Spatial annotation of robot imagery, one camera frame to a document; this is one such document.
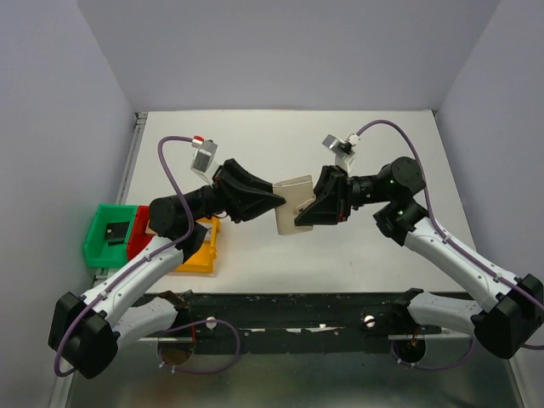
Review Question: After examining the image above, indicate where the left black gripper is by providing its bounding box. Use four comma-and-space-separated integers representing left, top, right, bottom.
187, 158, 287, 224

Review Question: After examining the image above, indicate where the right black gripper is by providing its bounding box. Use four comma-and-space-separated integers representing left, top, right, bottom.
292, 166, 392, 226

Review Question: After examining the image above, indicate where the beige card holder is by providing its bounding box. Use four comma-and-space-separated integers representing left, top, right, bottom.
272, 175, 315, 235

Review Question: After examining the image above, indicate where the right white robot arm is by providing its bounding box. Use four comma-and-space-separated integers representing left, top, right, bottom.
294, 156, 543, 360

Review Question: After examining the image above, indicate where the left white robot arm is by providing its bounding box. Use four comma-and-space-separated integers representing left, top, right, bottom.
48, 159, 286, 378

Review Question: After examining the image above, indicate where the card in yellow bin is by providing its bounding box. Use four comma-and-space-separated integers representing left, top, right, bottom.
204, 227, 213, 242

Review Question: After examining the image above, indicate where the yellow plastic bin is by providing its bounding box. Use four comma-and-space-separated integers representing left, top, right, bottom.
173, 217, 221, 275

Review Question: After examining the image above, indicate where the red plastic bin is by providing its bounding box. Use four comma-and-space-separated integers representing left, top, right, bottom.
127, 206, 154, 261

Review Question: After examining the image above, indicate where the black item in green bin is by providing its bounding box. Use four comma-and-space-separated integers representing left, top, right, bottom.
105, 221, 130, 247

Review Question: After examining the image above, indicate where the green plastic bin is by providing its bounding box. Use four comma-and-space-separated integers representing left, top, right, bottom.
83, 204, 138, 269

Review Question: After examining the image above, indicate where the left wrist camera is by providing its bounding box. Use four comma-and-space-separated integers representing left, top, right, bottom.
191, 136, 218, 175

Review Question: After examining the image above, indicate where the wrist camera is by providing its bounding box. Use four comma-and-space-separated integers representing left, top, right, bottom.
191, 136, 218, 175
322, 133, 360, 175

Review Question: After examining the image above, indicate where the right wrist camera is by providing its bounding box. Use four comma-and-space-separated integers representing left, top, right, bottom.
322, 133, 360, 175

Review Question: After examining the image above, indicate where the aluminium side rail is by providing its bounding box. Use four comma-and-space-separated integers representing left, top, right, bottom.
115, 112, 149, 205

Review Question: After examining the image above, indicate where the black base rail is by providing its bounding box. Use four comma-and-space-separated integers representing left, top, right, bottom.
150, 292, 465, 355

